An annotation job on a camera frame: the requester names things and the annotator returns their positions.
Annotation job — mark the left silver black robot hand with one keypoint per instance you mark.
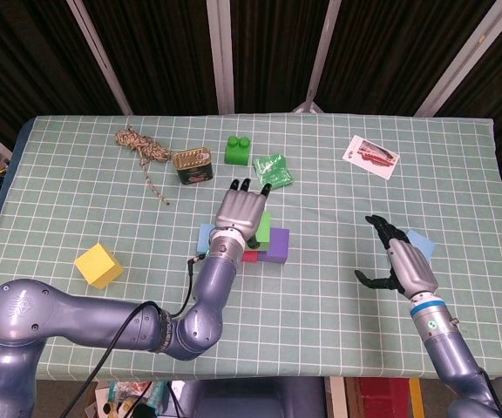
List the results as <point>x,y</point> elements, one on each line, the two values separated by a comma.
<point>240,213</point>

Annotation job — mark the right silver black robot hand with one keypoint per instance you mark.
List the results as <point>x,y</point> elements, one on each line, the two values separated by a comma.
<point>412,270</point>

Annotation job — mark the light blue foam cube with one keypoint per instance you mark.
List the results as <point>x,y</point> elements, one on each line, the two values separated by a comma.
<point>423,246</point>
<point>204,239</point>

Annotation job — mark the green foam cube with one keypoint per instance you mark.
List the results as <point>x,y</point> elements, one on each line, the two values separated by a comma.
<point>265,231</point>

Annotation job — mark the pink foam cube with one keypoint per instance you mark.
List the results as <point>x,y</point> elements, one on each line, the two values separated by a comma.
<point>249,257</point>

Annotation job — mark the purple foam cube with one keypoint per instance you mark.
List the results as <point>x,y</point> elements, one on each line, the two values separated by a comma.
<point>279,248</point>

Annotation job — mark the yellow foam cube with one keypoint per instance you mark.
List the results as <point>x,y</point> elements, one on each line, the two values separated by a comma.
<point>96,263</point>

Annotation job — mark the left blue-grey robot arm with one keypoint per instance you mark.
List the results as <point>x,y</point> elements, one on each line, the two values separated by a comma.
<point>59,318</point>

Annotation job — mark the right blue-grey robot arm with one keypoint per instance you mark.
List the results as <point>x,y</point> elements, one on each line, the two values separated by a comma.
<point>447,352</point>

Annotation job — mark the green foil packet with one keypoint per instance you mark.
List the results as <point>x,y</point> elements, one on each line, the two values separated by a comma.
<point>277,172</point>

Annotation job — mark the green toy building brick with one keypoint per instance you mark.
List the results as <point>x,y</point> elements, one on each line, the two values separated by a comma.
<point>237,154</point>

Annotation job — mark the dark green luncheon meat can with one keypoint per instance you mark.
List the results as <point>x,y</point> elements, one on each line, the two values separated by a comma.
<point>192,163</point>

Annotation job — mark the green checked tablecloth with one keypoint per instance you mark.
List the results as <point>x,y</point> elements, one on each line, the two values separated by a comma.
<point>251,326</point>

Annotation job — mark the white picture card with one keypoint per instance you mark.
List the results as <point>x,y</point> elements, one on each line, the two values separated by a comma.
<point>371,154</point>

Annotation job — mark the red cardboard box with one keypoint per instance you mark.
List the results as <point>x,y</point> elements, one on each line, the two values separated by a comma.
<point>381,398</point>

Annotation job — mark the white table leg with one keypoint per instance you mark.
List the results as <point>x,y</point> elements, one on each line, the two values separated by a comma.
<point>338,398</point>

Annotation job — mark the blue-grey robot torso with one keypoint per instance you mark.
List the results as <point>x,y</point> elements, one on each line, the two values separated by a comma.
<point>255,400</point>

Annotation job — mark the teal printed plastic bag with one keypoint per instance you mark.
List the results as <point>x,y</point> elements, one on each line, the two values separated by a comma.
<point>137,389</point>

